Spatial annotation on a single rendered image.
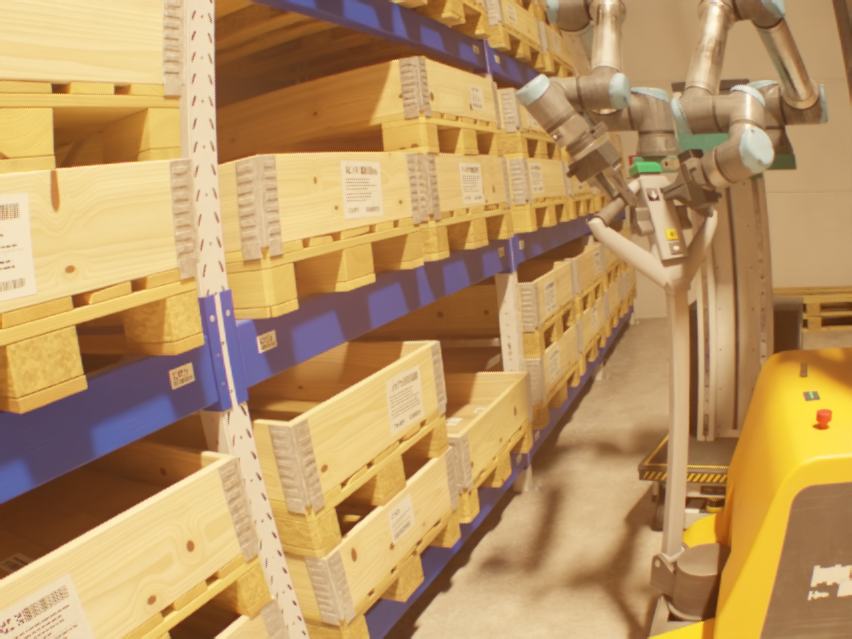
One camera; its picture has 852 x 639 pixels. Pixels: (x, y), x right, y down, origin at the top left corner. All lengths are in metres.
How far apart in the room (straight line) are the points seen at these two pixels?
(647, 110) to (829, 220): 4.83
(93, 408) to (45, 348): 0.19
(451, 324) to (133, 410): 2.35
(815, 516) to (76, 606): 1.28
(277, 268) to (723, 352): 1.88
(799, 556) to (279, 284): 1.21
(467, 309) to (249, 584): 2.21
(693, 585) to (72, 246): 1.54
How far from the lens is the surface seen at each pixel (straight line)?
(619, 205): 1.57
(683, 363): 1.68
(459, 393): 3.16
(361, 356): 2.26
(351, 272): 1.74
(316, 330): 1.70
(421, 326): 3.41
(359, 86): 2.34
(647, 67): 7.17
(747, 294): 2.75
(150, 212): 1.17
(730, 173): 1.47
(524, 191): 3.17
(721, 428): 2.92
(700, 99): 1.55
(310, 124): 2.42
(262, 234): 1.44
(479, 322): 3.30
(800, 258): 7.17
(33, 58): 1.07
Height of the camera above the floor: 1.38
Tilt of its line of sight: 9 degrees down
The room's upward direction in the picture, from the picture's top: 6 degrees counter-clockwise
